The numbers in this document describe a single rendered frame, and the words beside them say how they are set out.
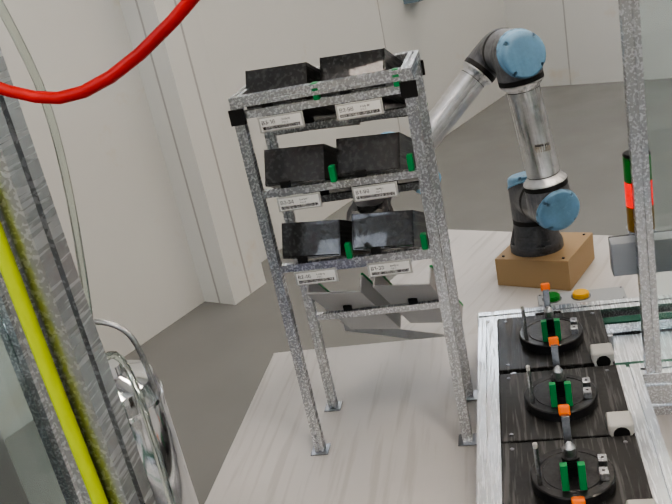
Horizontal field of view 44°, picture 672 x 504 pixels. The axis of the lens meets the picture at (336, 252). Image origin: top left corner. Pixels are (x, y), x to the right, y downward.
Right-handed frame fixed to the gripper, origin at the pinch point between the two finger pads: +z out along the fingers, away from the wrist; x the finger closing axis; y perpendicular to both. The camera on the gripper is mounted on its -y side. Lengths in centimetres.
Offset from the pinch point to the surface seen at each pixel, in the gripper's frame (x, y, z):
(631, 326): -57, 34, 2
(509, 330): -29.9, 27.5, 7.4
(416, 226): -19.0, -14.9, 12.3
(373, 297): -3.9, 5.7, 13.7
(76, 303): -18, -85, 85
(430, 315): -12.5, 20.6, 7.8
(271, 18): 168, 126, -316
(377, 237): -11.4, -15.4, 15.1
